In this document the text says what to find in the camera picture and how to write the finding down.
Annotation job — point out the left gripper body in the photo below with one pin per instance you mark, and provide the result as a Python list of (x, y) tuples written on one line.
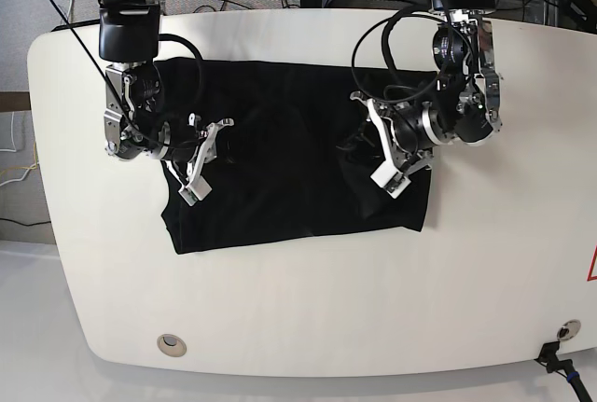
[(407, 126)]

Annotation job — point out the left metal table grommet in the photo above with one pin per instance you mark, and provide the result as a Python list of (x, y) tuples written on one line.
[(171, 345)]

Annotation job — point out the black T-shirt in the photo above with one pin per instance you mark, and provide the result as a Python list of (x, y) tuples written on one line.
[(297, 161)]

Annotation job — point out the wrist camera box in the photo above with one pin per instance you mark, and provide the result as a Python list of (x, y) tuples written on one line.
[(195, 191), (390, 179)]

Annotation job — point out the metal table grommet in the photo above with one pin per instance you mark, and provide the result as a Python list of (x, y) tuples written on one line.
[(171, 345), (568, 330)]

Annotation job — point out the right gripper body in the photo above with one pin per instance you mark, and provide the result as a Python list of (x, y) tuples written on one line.
[(159, 130)]

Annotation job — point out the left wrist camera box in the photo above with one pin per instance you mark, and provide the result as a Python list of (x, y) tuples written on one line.
[(390, 179)]

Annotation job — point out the right metal table grommet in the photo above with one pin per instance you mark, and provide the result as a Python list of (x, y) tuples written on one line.
[(568, 330)]

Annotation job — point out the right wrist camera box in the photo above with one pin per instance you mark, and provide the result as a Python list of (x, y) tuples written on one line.
[(195, 191)]

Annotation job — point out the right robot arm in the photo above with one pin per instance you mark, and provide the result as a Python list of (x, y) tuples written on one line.
[(137, 117)]

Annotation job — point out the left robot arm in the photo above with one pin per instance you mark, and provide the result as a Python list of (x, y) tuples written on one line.
[(460, 103)]

